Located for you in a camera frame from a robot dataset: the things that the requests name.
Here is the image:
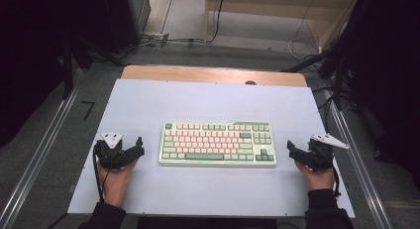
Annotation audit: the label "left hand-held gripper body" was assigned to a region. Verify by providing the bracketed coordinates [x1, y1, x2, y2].
[93, 132, 134, 171]

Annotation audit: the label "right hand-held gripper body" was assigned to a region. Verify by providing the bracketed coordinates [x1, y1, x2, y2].
[304, 133, 351, 172]

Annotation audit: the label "green and pink keyboard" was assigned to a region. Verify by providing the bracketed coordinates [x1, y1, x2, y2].
[157, 120, 277, 168]

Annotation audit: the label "person's right hand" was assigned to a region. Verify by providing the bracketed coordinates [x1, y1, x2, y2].
[294, 161, 337, 191]

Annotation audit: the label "person's left hand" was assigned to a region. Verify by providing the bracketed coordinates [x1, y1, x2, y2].
[97, 160, 138, 209]

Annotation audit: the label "black tripod stand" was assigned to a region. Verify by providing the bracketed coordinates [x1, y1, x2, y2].
[280, 50, 352, 112]

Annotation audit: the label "black metal stand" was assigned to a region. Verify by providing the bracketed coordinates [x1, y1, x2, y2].
[60, 36, 75, 100]

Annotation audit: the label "black curtain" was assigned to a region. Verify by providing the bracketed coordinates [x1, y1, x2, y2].
[0, 0, 110, 148]
[346, 0, 420, 190]

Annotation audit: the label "black cabinet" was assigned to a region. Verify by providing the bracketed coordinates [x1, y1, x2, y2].
[102, 0, 153, 55]

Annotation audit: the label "light wooden shelf unit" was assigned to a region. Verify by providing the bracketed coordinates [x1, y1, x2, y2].
[203, 0, 363, 51]

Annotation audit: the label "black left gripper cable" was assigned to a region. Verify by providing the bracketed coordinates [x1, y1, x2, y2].
[92, 146, 110, 203]

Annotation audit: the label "aluminium floor rail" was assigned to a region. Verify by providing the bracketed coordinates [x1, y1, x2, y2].
[0, 85, 81, 229]
[324, 89, 394, 229]

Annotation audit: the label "bundle of floor cables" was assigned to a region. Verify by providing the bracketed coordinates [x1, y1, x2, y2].
[124, 32, 208, 56]

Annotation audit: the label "white cable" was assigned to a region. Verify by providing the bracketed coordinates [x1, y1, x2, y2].
[287, 0, 323, 63]

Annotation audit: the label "black hanging cable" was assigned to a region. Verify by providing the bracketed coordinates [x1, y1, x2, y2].
[210, 0, 227, 44]

